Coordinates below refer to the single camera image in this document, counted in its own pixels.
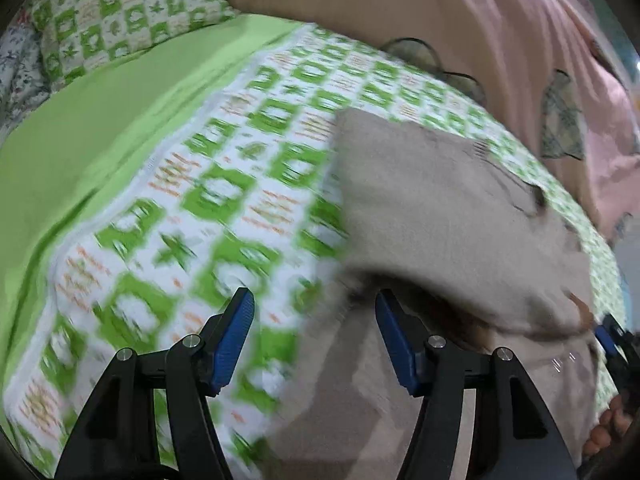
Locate person's right hand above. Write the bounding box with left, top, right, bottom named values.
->
left=582, top=394, right=632, bottom=462

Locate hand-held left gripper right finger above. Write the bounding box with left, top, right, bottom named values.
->
left=375, top=289, right=578, bottom=480

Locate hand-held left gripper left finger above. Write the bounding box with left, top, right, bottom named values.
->
left=54, top=287, right=256, bottom=480

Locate green checkered pillow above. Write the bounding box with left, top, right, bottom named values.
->
left=30, top=0, right=241, bottom=88

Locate beige knit sweater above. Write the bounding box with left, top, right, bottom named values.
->
left=265, top=107, right=608, bottom=480

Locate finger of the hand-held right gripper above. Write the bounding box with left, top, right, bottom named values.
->
left=594, top=312, right=628, bottom=367

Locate pink quilt with plaid hearts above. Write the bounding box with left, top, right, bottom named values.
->
left=210, top=0, right=640, bottom=241

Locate floral print quilt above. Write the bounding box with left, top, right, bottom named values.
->
left=0, top=15, right=51, bottom=131

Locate green frog print bed sheet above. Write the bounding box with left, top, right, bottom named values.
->
left=0, top=14, right=628, bottom=480

